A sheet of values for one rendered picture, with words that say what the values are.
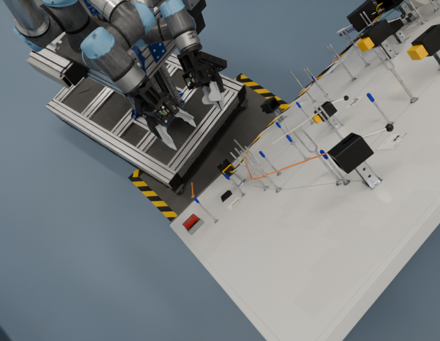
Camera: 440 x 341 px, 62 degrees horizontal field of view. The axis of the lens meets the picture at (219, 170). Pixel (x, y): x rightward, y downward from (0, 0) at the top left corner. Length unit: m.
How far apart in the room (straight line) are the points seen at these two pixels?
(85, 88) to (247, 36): 1.34
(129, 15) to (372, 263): 0.83
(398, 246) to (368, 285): 0.07
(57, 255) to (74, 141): 0.89
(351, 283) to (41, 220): 2.55
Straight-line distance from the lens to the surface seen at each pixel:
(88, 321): 2.51
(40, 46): 1.59
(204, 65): 1.18
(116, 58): 0.93
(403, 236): 0.56
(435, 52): 0.92
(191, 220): 1.14
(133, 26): 1.05
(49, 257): 2.76
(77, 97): 3.01
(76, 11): 1.61
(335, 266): 0.58
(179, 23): 1.20
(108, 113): 2.77
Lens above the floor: 2.16
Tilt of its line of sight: 61 degrees down
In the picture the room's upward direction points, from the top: 25 degrees counter-clockwise
